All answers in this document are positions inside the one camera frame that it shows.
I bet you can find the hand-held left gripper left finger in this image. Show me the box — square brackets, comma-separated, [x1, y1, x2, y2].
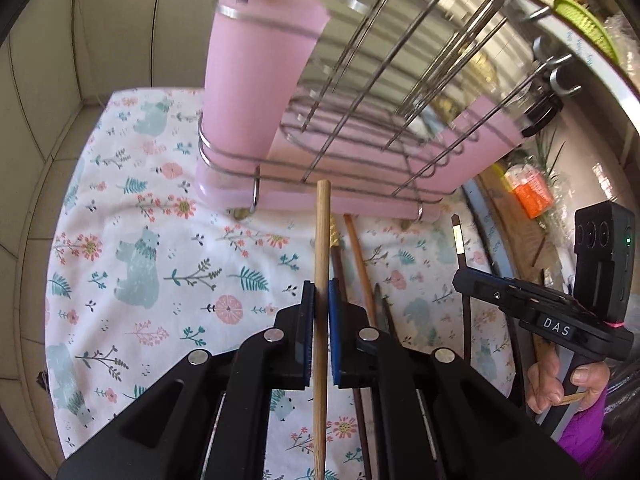
[57, 280, 317, 480]

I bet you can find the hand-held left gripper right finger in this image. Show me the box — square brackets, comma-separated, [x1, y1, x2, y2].
[327, 280, 583, 480]

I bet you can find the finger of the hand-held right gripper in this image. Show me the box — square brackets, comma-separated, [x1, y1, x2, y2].
[452, 266, 525, 311]

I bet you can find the dark chopstick with pale tip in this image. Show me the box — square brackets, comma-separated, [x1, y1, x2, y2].
[451, 214, 473, 378]

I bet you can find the dark chopstick with gold band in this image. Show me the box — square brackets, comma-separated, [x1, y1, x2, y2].
[327, 215, 373, 480]

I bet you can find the reddish brown wooden chopstick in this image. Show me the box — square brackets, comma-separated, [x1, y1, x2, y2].
[342, 214, 378, 326]

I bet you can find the pink plastic utensil cup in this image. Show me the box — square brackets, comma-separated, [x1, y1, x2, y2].
[420, 96, 531, 201]
[194, 0, 332, 211]

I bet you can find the metal wire utensil rack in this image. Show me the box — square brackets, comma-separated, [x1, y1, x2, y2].
[197, 0, 583, 223]

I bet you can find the person's right forearm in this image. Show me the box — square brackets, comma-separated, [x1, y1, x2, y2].
[557, 385, 621, 480]

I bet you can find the person's right hand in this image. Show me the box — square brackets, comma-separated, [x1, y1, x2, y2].
[526, 346, 612, 416]

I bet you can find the cardboard box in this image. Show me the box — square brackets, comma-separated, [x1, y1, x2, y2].
[477, 162, 576, 286]

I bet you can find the orange packet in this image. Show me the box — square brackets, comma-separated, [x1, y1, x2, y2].
[504, 165, 557, 220]

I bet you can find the green plant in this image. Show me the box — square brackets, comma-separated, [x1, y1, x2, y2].
[532, 127, 576, 241]

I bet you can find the pink plastic drip tray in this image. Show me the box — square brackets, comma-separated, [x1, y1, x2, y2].
[194, 130, 458, 222]

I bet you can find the black blender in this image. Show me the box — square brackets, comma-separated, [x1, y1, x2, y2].
[520, 92, 566, 137]

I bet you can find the metal shelf unit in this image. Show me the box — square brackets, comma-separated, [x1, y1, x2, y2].
[462, 0, 640, 281]

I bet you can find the floral printed cloth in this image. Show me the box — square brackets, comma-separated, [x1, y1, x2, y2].
[45, 87, 518, 480]

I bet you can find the clear plastic bag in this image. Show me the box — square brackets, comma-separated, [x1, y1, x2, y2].
[602, 12, 633, 61]

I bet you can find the green plastic basket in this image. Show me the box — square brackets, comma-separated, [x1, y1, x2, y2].
[552, 0, 621, 63]

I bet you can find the grey kitchen cabinet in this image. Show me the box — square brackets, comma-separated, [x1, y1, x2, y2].
[0, 0, 241, 111]

